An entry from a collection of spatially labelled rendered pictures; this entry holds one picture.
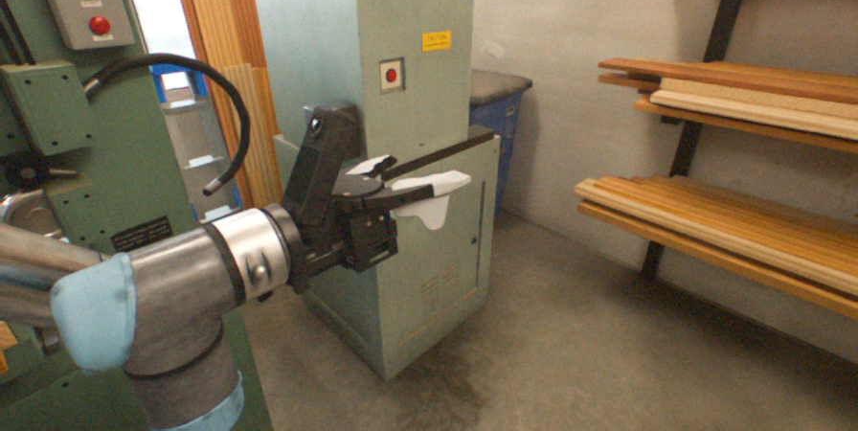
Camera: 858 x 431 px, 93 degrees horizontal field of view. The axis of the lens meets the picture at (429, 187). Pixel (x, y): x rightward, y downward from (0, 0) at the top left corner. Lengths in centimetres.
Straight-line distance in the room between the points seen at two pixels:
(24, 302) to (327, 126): 29
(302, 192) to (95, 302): 17
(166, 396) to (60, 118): 68
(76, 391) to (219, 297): 87
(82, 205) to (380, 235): 72
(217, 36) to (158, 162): 142
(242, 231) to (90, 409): 93
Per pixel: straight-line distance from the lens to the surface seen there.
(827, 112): 167
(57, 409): 123
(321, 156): 39
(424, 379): 182
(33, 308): 49
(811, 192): 223
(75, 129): 101
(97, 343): 36
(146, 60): 106
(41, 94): 99
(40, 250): 49
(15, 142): 113
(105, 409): 128
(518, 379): 185
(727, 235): 183
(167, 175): 116
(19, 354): 100
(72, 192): 103
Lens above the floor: 144
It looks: 27 degrees down
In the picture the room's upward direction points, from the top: straight up
